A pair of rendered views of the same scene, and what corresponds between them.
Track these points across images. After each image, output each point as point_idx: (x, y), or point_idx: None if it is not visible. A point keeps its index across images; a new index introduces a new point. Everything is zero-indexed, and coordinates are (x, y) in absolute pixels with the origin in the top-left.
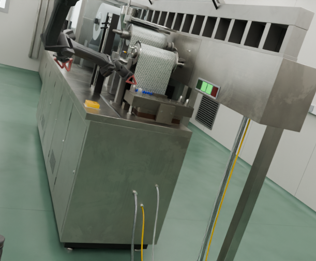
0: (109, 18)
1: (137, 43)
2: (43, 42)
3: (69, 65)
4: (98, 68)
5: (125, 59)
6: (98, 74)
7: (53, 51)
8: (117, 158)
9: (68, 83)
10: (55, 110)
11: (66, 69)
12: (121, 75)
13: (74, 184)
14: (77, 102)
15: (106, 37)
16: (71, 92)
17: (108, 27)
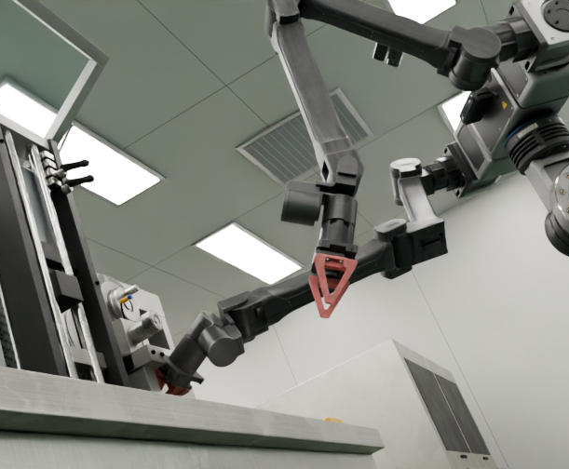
0: (12, 140)
1: (111, 283)
2: (445, 237)
3: (320, 298)
4: (70, 348)
5: (69, 328)
6: (125, 371)
7: (427, 260)
8: None
9: (201, 399)
10: None
11: (334, 308)
12: (197, 368)
13: None
14: (337, 431)
15: (76, 220)
16: (275, 427)
17: (58, 182)
